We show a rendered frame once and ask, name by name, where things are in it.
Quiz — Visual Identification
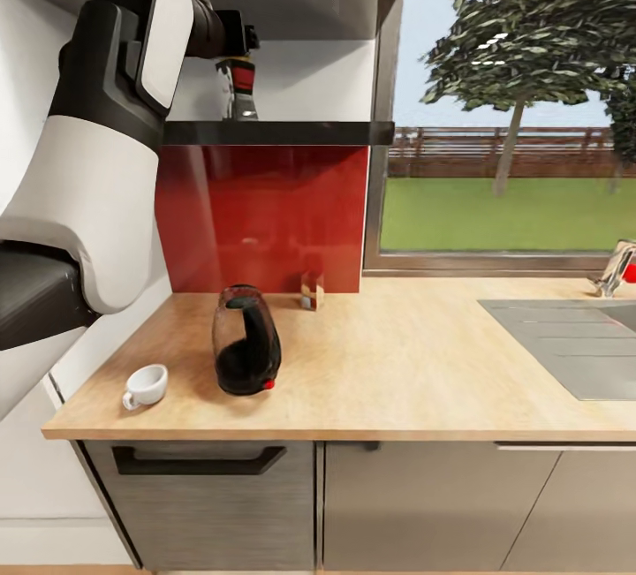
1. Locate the coffee cup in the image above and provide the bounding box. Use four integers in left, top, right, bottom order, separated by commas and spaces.
123, 365, 169, 411

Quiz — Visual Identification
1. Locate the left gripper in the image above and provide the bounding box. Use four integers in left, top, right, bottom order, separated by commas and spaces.
185, 0, 261, 60

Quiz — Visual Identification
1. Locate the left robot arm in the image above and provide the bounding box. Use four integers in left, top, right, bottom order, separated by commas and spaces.
0, 0, 261, 422

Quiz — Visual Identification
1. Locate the electric kettle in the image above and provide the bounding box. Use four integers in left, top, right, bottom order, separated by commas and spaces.
212, 284, 282, 397

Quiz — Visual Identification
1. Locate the bottle of coffee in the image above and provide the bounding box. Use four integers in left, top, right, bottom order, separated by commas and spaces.
216, 57, 261, 121

